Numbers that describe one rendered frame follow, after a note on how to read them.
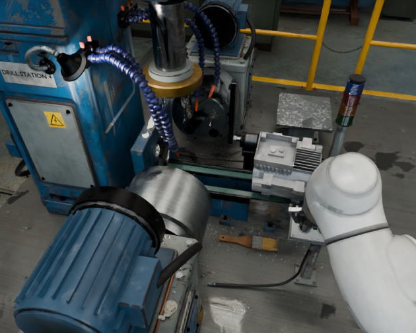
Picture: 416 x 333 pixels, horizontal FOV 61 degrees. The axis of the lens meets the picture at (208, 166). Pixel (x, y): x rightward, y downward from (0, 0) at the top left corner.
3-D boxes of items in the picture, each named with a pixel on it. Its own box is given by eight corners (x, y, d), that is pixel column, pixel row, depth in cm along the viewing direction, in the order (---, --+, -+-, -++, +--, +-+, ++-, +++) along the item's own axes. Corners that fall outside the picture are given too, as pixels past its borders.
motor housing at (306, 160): (251, 197, 126) (250, 176, 109) (261, 151, 134) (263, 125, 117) (308, 209, 122) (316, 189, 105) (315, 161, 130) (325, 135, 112)
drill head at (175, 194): (95, 309, 93) (70, 256, 76) (142, 206, 120) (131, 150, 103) (187, 329, 90) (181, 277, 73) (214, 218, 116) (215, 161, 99)
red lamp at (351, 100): (342, 105, 128) (345, 94, 125) (341, 96, 132) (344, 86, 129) (359, 107, 127) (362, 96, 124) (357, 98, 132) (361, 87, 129)
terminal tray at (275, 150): (253, 169, 114) (253, 160, 108) (260, 141, 118) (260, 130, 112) (290, 176, 112) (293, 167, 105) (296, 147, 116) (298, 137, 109)
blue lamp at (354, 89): (345, 94, 125) (348, 82, 122) (344, 86, 129) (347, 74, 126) (362, 96, 124) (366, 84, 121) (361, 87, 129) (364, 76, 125)
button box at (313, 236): (287, 240, 99) (290, 237, 94) (290, 215, 101) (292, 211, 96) (351, 250, 96) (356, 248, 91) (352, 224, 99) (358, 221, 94)
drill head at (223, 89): (167, 150, 141) (161, 96, 124) (191, 97, 171) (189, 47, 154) (228, 159, 137) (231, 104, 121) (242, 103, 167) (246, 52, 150)
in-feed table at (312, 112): (273, 145, 162) (276, 123, 154) (276, 112, 182) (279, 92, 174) (326, 151, 159) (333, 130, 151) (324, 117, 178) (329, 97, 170)
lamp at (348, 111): (339, 115, 131) (342, 105, 128) (338, 106, 135) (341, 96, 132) (356, 117, 130) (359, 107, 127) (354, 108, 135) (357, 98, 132)
